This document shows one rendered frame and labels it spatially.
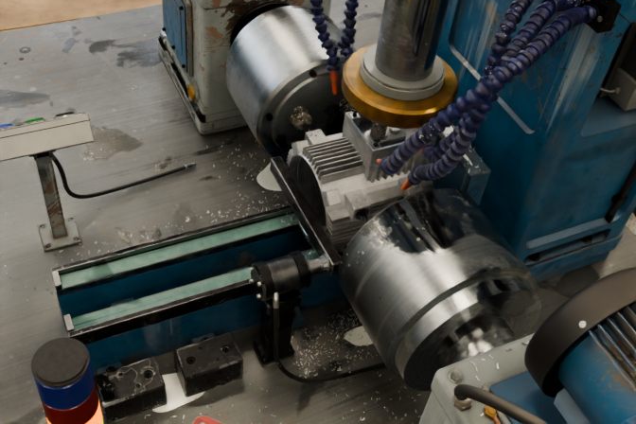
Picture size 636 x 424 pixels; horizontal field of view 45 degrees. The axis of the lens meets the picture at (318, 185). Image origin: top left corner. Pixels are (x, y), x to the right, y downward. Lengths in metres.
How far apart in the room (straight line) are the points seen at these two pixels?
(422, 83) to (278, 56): 0.32
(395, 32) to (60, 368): 0.63
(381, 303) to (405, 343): 0.06
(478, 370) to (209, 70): 0.90
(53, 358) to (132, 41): 1.25
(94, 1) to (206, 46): 1.85
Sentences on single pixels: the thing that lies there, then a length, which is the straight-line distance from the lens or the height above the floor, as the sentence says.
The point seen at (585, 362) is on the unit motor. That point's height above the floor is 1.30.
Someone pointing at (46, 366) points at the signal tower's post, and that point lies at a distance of 0.89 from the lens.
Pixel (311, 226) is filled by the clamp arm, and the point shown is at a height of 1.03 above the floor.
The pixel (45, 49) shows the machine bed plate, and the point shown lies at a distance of 2.02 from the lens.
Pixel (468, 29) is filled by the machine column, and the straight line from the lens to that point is 1.38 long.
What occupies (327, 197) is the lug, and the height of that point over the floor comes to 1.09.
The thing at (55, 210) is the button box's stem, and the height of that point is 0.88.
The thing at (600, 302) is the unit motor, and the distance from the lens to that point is 0.83.
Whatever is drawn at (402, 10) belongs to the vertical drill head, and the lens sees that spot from 1.10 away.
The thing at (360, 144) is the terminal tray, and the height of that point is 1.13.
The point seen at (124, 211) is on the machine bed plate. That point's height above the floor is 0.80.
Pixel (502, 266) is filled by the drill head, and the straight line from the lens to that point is 1.09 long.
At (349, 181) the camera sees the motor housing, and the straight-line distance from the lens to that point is 1.25.
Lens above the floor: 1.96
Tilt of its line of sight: 45 degrees down
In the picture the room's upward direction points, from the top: 8 degrees clockwise
